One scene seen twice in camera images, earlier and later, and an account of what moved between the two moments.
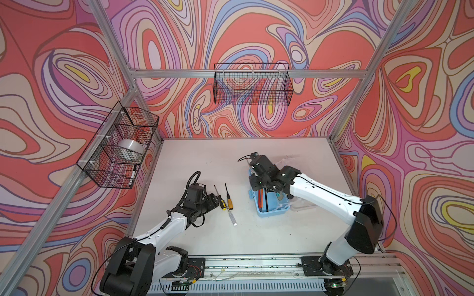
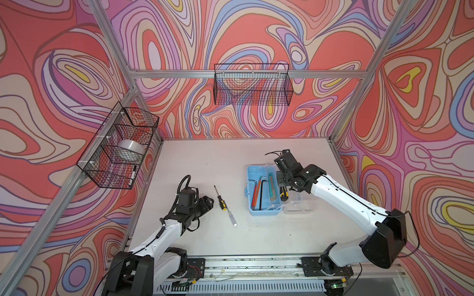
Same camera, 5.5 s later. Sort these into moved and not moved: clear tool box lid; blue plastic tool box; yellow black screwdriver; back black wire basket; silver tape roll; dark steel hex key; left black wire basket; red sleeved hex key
Moved: dark steel hex key; blue plastic tool box; red sleeved hex key
Not moved: clear tool box lid; yellow black screwdriver; silver tape roll; left black wire basket; back black wire basket
